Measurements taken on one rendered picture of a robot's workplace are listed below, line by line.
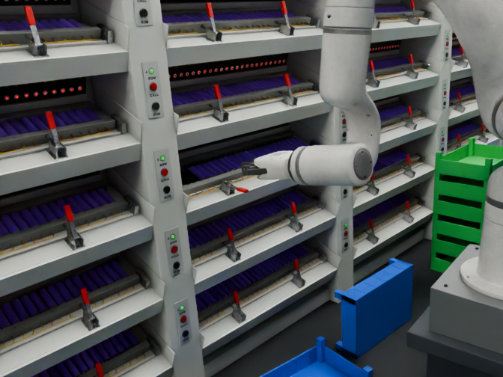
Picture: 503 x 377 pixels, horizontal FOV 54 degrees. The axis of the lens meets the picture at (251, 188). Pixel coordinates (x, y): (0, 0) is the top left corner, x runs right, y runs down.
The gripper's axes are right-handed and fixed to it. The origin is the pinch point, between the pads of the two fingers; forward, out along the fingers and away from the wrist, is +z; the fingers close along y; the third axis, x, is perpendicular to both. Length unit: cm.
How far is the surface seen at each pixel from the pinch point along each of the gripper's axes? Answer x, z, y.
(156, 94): -20.6, 8.8, 16.9
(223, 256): 26.0, 20.7, -0.9
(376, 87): -11, 12, -72
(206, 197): 7.1, 16.5, 3.8
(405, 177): 27, 19, -97
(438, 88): -6, 12, -118
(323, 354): 61, 5, -18
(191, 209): 8.5, 14.2, 10.7
